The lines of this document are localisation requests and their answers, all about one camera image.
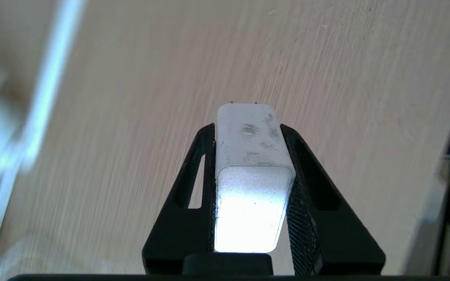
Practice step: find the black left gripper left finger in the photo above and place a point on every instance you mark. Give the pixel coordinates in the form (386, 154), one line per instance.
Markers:
(178, 234)

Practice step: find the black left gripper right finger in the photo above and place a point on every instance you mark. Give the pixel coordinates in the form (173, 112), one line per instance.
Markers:
(334, 242)

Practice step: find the white power adapter block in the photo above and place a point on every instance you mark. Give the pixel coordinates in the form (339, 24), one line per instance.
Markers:
(252, 175)

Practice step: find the white wifi router with antennas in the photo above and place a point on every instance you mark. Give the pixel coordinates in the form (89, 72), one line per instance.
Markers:
(53, 70)

